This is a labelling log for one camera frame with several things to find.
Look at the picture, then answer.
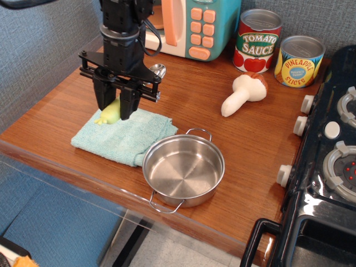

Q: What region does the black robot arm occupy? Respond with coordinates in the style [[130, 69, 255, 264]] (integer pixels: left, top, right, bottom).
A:
[[79, 1, 161, 120]]

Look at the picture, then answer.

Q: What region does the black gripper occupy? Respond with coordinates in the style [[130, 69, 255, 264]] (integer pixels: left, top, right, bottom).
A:
[[79, 24, 161, 120]]

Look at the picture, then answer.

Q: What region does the light blue folded cloth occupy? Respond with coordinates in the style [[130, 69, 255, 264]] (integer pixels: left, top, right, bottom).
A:
[[71, 109, 178, 167]]

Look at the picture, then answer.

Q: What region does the black toy stove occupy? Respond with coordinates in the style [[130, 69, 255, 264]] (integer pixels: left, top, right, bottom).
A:
[[240, 45, 355, 266]]

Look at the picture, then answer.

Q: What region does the stainless steel pot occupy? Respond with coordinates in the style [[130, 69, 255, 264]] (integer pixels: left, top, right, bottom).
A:
[[142, 128, 225, 214]]

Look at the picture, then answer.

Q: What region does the plush white brown mushroom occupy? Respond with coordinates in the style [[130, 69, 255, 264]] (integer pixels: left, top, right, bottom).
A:
[[221, 72, 269, 117]]

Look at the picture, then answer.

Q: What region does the black tray with orange item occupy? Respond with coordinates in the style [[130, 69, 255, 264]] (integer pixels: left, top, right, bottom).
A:
[[1, 236, 38, 267]]

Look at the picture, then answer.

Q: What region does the teal toy microwave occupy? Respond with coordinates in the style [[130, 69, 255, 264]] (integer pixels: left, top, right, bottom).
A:
[[145, 0, 241, 62]]

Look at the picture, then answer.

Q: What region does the tomato sauce can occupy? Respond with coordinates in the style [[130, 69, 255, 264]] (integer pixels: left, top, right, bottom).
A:
[[233, 9, 283, 73]]

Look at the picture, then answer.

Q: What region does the pineapple slices can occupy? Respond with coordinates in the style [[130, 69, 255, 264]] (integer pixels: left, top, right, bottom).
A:
[[274, 35, 325, 88]]

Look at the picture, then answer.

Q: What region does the yellow handled metal spoon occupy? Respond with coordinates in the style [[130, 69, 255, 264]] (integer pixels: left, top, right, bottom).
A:
[[94, 63, 166, 125]]

